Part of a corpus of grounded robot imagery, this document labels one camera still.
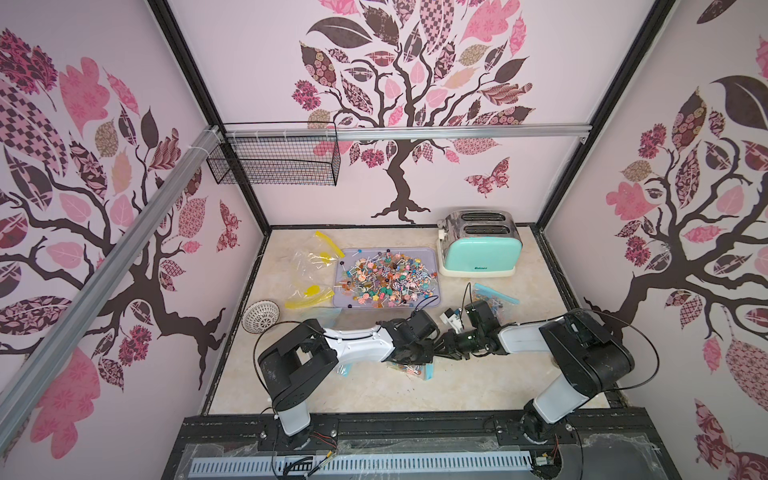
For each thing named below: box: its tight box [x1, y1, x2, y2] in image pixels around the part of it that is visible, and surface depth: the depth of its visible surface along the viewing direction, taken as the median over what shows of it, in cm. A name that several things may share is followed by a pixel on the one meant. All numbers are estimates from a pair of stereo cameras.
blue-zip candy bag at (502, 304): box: [472, 283, 520, 325], surface depth 100 cm
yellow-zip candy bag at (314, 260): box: [285, 231, 346, 286], surface depth 107 cm
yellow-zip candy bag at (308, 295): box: [284, 282, 335, 309], surface depth 99 cm
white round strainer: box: [241, 299, 281, 334], surface depth 94 cm
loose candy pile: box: [334, 250, 437, 308], surface depth 102 cm
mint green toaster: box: [437, 209, 523, 278], surface depth 100 cm
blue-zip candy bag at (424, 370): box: [387, 362, 434, 381], surface depth 85 cm
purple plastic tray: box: [333, 247, 441, 309], surface depth 102 cm
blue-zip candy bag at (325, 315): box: [300, 306, 343, 329], surface depth 94 cm
